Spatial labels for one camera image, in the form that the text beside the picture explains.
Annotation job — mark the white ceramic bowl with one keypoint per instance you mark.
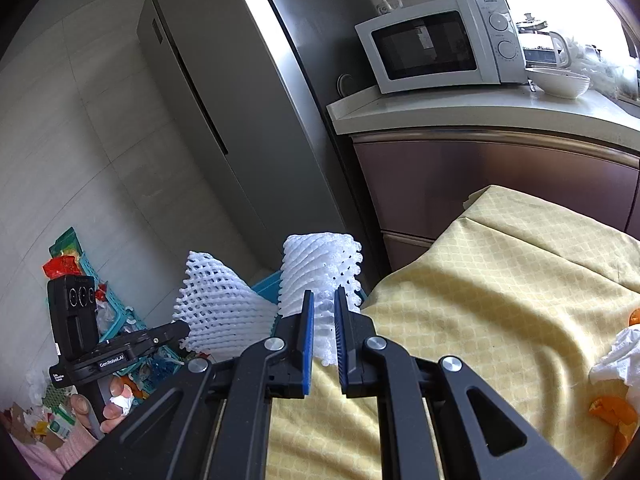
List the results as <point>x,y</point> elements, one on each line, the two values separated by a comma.
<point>563,84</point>

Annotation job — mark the silver double-door refrigerator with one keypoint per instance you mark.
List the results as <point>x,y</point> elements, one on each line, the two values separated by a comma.
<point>249,84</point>

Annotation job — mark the teal plastic trash bin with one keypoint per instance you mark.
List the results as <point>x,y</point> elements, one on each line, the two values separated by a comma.
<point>269,287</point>

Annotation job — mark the white foam fruit net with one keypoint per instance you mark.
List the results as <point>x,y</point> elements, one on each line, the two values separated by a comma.
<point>320,263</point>

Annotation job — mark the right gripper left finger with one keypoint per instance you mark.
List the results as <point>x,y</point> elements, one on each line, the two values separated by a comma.
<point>210,420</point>

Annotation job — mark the pink sleeve forearm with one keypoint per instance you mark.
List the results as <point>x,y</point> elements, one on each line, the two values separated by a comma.
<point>47,464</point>

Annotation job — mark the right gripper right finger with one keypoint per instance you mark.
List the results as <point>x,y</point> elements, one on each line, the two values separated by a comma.
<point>437,420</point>

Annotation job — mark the orange peel piece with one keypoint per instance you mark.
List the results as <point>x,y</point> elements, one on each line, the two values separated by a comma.
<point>619,414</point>
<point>634,317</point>

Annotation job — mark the white microwave oven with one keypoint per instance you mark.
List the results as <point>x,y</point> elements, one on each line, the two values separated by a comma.
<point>444,43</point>

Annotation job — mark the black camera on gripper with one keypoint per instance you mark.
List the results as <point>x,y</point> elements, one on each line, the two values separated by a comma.
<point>72,306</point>

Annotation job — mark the person's left hand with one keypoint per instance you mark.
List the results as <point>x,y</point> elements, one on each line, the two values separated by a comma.
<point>112,412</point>

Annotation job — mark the brown kitchen base cabinets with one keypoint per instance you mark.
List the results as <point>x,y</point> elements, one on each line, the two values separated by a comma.
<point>419,179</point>

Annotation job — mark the glass electric kettle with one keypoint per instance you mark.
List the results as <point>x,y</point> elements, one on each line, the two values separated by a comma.
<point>541,46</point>

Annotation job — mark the yellow patterned tablecloth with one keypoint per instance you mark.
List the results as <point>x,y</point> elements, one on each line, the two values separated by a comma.
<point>528,293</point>

